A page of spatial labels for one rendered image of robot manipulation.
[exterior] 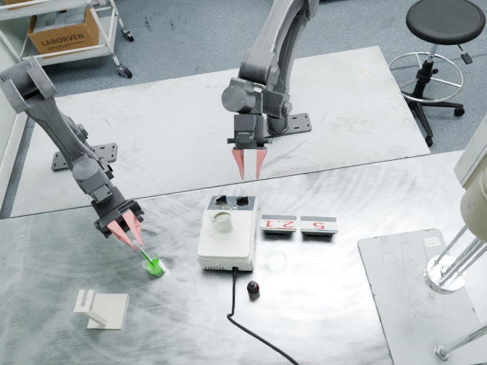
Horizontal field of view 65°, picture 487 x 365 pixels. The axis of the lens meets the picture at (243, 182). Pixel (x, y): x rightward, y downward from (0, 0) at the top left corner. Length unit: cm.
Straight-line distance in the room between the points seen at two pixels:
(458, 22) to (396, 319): 152
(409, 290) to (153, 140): 82
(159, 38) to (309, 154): 232
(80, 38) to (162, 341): 237
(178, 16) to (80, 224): 255
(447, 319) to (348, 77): 78
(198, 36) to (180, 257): 239
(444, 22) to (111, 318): 182
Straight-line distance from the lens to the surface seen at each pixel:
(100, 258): 107
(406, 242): 100
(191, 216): 104
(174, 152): 118
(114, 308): 99
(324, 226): 97
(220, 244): 89
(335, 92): 129
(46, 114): 91
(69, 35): 297
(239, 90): 82
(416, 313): 94
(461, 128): 255
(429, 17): 212
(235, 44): 302
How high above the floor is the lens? 178
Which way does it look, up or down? 56 degrees down
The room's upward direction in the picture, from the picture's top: 11 degrees counter-clockwise
